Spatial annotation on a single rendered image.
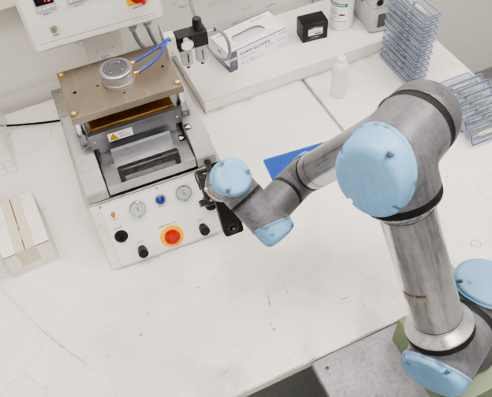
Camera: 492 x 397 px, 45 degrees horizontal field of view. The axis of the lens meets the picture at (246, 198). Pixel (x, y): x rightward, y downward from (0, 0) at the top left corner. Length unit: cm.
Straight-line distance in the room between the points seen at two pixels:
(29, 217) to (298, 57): 98
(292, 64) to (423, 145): 118
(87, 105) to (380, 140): 82
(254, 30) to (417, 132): 123
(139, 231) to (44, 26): 54
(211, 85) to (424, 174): 117
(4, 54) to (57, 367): 97
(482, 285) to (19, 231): 109
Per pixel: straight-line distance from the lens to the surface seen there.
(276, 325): 142
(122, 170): 140
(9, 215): 164
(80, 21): 152
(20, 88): 204
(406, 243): 89
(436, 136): 83
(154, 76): 146
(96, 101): 143
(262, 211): 112
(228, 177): 110
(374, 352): 141
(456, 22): 280
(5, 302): 160
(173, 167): 144
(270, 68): 193
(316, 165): 111
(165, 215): 150
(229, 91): 186
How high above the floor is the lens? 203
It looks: 52 degrees down
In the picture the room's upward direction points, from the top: 5 degrees counter-clockwise
